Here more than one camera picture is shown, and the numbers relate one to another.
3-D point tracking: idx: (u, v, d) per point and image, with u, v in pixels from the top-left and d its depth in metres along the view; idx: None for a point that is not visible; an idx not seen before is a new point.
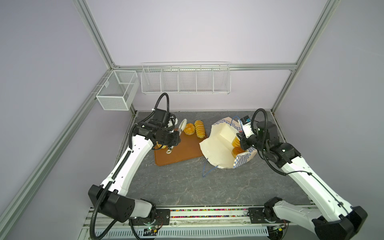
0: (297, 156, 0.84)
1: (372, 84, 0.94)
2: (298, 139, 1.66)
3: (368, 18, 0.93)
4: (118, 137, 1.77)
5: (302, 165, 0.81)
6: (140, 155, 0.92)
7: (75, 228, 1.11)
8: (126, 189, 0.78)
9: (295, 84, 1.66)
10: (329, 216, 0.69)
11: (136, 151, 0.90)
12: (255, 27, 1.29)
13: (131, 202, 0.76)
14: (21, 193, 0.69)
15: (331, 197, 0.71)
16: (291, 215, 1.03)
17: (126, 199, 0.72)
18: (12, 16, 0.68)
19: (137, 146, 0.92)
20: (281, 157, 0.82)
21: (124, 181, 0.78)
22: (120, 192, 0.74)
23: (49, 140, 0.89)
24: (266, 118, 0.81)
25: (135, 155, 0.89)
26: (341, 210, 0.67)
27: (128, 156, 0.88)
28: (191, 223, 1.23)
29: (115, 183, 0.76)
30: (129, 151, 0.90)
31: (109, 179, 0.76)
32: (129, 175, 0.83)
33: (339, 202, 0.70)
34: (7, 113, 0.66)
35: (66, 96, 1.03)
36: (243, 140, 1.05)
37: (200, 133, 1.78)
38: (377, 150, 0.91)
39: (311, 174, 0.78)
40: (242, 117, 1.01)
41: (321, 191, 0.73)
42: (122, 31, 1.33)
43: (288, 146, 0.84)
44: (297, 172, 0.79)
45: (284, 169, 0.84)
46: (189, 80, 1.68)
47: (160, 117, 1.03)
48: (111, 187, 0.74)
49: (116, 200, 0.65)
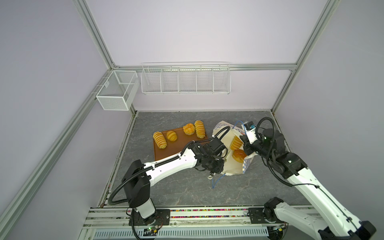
0: (303, 167, 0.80)
1: (372, 84, 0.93)
2: (298, 139, 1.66)
3: (368, 18, 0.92)
4: (118, 137, 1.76)
5: (309, 177, 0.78)
6: (182, 165, 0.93)
7: (75, 228, 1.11)
8: (155, 182, 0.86)
9: (295, 85, 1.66)
10: (338, 231, 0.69)
11: (182, 160, 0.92)
12: (255, 26, 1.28)
13: (146, 195, 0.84)
14: (20, 194, 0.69)
15: (340, 211, 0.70)
16: (293, 219, 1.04)
17: (145, 191, 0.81)
18: (12, 16, 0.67)
19: (184, 157, 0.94)
20: (287, 168, 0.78)
21: (158, 176, 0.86)
22: (151, 180, 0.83)
23: (49, 140, 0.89)
24: (274, 127, 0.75)
25: (179, 163, 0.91)
26: (351, 225, 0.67)
27: (174, 160, 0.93)
28: (191, 223, 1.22)
29: (153, 171, 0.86)
30: (177, 156, 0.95)
31: (152, 164, 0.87)
32: (164, 174, 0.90)
33: (347, 217, 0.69)
34: (7, 113, 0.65)
35: (66, 96, 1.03)
36: (247, 145, 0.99)
37: (200, 133, 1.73)
38: (377, 150, 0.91)
39: (318, 187, 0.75)
40: (246, 123, 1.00)
41: (329, 206, 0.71)
42: (122, 31, 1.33)
43: (294, 156, 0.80)
44: (305, 185, 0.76)
45: (289, 180, 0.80)
46: (189, 80, 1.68)
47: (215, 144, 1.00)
48: (149, 172, 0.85)
49: (142, 186, 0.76)
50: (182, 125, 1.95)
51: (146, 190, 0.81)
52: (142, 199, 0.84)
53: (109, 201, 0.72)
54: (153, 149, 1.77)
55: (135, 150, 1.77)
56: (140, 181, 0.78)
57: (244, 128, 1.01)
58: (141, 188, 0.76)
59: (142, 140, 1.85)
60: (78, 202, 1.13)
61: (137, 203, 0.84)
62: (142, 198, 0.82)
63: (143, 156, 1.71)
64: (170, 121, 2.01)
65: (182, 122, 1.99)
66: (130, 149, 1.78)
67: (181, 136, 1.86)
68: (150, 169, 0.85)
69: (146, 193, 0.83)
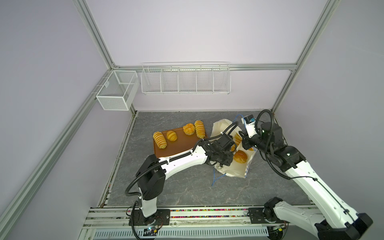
0: (301, 160, 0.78)
1: (373, 83, 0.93)
2: (298, 139, 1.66)
3: (368, 18, 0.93)
4: (118, 137, 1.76)
5: (307, 170, 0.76)
6: (193, 161, 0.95)
7: (75, 229, 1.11)
8: (169, 176, 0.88)
9: (295, 85, 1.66)
10: (335, 224, 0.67)
11: (193, 156, 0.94)
12: (255, 26, 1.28)
13: (160, 188, 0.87)
14: (20, 195, 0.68)
15: (337, 204, 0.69)
16: (291, 216, 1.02)
17: (161, 183, 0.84)
18: (12, 16, 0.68)
19: (196, 153, 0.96)
20: (286, 161, 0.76)
21: (172, 170, 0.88)
22: (166, 174, 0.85)
23: (48, 140, 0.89)
24: (271, 120, 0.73)
25: (191, 158, 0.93)
26: (347, 217, 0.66)
27: (186, 155, 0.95)
28: (191, 223, 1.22)
29: (167, 165, 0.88)
30: (189, 152, 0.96)
31: (167, 159, 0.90)
32: (178, 168, 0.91)
33: (345, 209, 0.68)
34: (7, 113, 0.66)
35: (66, 97, 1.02)
36: (245, 139, 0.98)
37: (200, 133, 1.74)
38: (377, 150, 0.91)
39: (316, 180, 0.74)
40: (246, 116, 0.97)
41: (326, 198, 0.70)
42: (122, 30, 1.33)
43: (292, 149, 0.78)
44: (302, 178, 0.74)
45: (288, 173, 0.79)
46: (189, 80, 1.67)
47: (224, 142, 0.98)
48: (164, 166, 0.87)
49: (158, 178, 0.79)
50: (182, 125, 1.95)
51: (161, 183, 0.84)
52: (156, 192, 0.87)
53: (126, 193, 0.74)
54: (153, 149, 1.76)
55: (135, 150, 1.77)
56: (156, 174, 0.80)
57: (243, 121, 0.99)
58: (158, 180, 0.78)
59: (142, 140, 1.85)
60: (78, 202, 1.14)
61: (151, 196, 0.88)
62: (157, 190, 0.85)
63: (143, 156, 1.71)
64: (169, 121, 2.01)
65: (182, 122, 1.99)
66: (130, 149, 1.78)
67: (182, 136, 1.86)
68: (165, 164, 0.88)
69: (161, 186, 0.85)
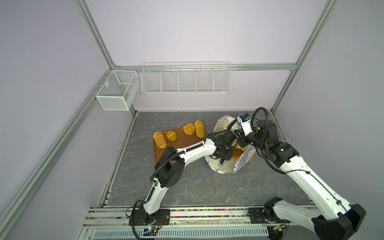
0: (295, 155, 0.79)
1: (372, 83, 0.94)
2: (297, 139, 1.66)
3: (367, 18, 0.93)
4: (118, 137, 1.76)
5: (301, 164, 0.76)
6: (205, 152, 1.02)
7: (75, 228, 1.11)
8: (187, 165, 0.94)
9: (295, 85, 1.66)
10: (328, 214, 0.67)
11: (205, 147, 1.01)
12: (255, 25, 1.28)
13: (179, 176, 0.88)
14: (22, 192, 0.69)
15: (330, 195, 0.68)
16: (291, 215, 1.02)
17: (181, 171, 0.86)
18: (12, 17, 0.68)
19: (207, 144, 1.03)
20: (280, 156, 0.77)
21: (188, 158, 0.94)
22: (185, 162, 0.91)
23: (49, 140, 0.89)
24: (267, 117, 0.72)
25: (203, 149, 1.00)
26: (340, 207, 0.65)
27: (198, 146, 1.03)
28: (191, 223, 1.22)
29: (185, 155, 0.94)
30: (201, 143, 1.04)
31: (184, 149, 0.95)
32: (193, 158, 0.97)
33: (337, 200, 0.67)
34: (7, 113, 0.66)
35: (66, 97, 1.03)
36: (242, 137, 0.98)
37: (200, 133, 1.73)
38: (377, 149, 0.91)
39: (309, 173, 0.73)
40: (242, 114, 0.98)
41: (319, 190, 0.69)
42: (122, 31, 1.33)
43: (287, 145, 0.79)
44: (296, 172, 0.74)
45: (282, 168, 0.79)
46: (189, 80, 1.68)
47: (228, 135, 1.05)
48: (182, 155, 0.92)
49: (178, 166, 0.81)
50: (182, 126, 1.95)
51: (181, 171, 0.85)
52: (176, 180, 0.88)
53: (151, 180, 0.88)
54: (153, 149, 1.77)
55: (135, 150, 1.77)
56: (176, 162, 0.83)
57: (239, 119, 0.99)
58: (178, 168, 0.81)
59: (142, 140, 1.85)
60: (78, 201, 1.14)
61: (171, 184, 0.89)
62: (177, 178, 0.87)
63: (143, 156, 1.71)
64: (169, 121, 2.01)
65: (182, 122, 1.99)
66: (130, 149, 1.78)
67: (181, 136, 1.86)
68: (182, 153, 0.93)
69: (181, 173, 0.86)
